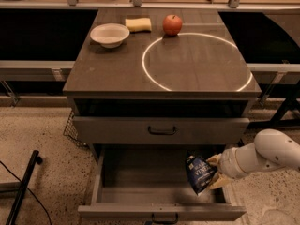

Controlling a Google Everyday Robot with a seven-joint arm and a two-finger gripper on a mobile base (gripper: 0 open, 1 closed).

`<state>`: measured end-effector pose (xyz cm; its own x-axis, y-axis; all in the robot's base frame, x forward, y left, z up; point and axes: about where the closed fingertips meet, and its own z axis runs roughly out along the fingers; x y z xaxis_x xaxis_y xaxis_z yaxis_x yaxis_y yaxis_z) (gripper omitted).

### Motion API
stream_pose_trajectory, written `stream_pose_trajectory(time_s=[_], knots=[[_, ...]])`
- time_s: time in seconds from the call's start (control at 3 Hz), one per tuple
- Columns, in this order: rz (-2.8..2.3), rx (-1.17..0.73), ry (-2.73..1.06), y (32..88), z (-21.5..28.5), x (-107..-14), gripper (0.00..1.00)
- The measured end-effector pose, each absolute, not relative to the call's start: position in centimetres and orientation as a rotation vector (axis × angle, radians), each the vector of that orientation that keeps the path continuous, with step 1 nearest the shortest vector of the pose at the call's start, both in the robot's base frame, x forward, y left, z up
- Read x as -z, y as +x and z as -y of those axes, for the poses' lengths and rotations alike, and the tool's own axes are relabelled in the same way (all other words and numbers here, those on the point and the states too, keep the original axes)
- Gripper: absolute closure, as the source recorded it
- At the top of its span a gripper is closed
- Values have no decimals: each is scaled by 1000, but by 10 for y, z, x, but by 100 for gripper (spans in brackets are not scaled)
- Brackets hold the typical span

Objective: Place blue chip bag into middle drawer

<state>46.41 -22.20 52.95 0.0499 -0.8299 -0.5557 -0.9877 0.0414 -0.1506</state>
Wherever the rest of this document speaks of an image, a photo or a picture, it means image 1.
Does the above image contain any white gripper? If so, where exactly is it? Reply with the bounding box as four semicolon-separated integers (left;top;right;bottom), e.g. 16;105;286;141
206;148;247;189

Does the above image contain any blue vinegar chip bag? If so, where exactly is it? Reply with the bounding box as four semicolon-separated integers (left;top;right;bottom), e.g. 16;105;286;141
185;154;217;195

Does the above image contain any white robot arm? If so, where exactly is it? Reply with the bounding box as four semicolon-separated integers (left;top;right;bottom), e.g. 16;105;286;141
207;129;300;189

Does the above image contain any open middle drawer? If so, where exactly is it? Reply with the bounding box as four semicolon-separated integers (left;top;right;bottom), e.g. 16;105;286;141
78;146;246;225

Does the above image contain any grey drawer cabinet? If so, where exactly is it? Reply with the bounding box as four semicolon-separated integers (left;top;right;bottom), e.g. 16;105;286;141
63;8;263;225

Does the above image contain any closed upper drawer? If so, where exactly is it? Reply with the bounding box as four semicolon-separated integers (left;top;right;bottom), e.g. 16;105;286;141
73;116;249;145

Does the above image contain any red apple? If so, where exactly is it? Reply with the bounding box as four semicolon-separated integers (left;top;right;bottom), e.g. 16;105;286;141
162;15;183;36

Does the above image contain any yellow sponge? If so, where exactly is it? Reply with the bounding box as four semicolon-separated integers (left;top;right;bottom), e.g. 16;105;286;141
125;18;152;33

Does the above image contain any white bowl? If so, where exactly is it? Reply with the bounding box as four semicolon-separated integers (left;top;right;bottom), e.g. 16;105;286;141
90;23;130;49

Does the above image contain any black metal stand leg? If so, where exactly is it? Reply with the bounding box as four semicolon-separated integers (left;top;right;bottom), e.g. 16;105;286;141
6;150;43;225

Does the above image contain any wire mesh basket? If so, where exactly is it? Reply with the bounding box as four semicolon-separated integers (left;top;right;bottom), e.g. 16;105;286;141
63;112;88;149

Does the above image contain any black floor cable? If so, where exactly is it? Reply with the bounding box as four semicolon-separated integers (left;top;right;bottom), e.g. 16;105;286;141
0;160;53;225

